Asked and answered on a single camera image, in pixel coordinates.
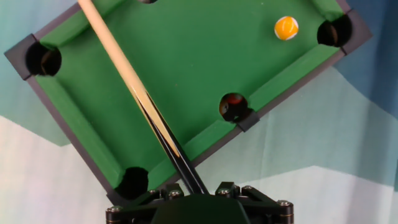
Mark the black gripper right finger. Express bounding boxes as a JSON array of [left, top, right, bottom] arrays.
[[214, 182, 295, 224]]

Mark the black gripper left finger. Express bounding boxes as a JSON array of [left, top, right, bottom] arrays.
[[105, 183, 185, 224]]

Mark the wooden pool cue black butt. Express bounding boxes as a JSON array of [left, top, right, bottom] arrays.
[[77, 0, 210, 195]]

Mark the red pool ball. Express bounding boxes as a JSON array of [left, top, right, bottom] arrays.
[[226, 93, 244, 105]]

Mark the mini green pool table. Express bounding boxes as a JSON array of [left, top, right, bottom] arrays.
[[3, 0, 373, 208]]

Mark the yellow white pool ball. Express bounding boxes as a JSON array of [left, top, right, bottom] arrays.
[[274, 16, 299, 41]]

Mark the blue white patterned cloth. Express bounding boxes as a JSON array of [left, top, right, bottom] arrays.
[[0, 0, 398, 224]]

